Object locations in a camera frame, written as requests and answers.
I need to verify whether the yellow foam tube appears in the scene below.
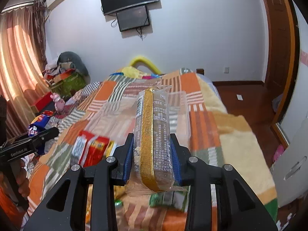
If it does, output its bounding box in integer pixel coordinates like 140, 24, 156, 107
129, 55, 162, 74

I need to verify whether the patchwork orange bed blanket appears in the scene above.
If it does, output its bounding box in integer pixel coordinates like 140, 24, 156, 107
30, 69, 277, 230

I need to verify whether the white appliance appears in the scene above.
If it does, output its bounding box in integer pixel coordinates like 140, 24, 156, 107
272, 118, 308, 207

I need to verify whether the clear plastic bin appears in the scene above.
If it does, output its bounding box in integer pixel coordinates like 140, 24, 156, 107
85, 91, 191, 148

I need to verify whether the green snack packet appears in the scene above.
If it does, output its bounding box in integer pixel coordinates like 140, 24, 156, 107
149, 190, 189, 212

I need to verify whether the green storage box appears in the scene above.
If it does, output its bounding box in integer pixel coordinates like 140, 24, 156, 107
51, 73, 87, 100

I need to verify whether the small black wall monitor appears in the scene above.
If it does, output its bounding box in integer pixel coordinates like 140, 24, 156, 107
116, 5, 150, 32

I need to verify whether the pink orange curtain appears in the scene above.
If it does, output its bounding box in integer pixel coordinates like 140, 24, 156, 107
1, 0, 50, 138

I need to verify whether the grey plush toy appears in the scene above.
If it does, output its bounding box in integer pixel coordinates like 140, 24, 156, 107
57, 51, 89, 76

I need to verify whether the pink plush toy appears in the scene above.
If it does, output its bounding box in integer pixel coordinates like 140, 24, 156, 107
50, 93, 65, 113

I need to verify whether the red box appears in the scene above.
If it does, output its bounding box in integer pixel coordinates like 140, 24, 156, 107
31, 92, 53, 113

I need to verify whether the red snack packet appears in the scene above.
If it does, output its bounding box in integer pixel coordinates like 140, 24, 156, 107
70, 130, 115, 168

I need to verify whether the yellow cloth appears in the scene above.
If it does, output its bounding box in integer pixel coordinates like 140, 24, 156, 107
121, 66, 151, 79

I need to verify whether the wooden door frame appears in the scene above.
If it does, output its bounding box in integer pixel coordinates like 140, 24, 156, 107
257, 0, 301, 126

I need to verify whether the left human hand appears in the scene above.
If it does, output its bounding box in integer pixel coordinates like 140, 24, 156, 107
16, 160, 30, 198

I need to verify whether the blue chip bag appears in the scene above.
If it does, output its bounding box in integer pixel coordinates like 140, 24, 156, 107
28, 110, 54, 137

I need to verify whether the brown snack pack gold band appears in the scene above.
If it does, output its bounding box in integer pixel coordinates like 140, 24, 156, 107
127, 85, 183, 196

